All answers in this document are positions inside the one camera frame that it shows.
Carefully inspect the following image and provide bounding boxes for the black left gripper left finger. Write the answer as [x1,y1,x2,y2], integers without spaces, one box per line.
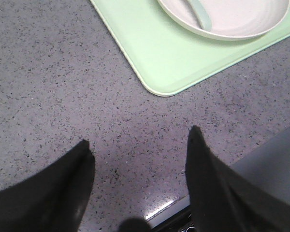
[0,140,95,232]

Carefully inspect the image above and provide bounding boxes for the light green plastic tray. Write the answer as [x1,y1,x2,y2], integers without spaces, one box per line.
[92,0,290,97]

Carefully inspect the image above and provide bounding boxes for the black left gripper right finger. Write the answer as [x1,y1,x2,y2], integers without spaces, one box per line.
[185,126,290,232]

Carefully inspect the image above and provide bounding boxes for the cream round plate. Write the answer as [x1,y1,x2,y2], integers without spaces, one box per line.
[158,0,290,41]

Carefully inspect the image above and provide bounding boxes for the pale green plastic spoon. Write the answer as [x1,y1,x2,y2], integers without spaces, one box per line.
[187,0,212,31]

